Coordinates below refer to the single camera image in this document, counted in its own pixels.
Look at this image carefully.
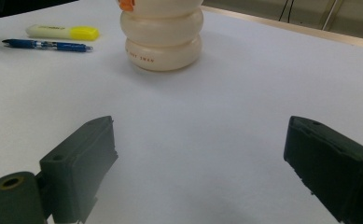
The yellow highlighter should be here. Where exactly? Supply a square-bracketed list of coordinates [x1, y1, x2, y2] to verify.
[25, 23, 101, 42]

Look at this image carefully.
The cream ribbed pen holder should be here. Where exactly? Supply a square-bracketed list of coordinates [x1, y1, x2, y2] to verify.
[117, 0, 205, 73]

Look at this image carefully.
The blue ballpoint pen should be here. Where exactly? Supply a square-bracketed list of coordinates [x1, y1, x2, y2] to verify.
[1, 38, 93, 53]

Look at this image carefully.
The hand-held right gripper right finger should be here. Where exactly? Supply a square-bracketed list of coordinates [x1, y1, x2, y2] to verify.
[283, 115, 363, 224]

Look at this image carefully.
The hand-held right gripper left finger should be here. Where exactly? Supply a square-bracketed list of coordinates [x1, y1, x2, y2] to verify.
[38, 115, 119, 224]

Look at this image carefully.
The black wall cable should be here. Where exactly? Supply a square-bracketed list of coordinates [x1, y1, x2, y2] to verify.
[279, 0, 289, 22]
[287, 0, 295, 24]

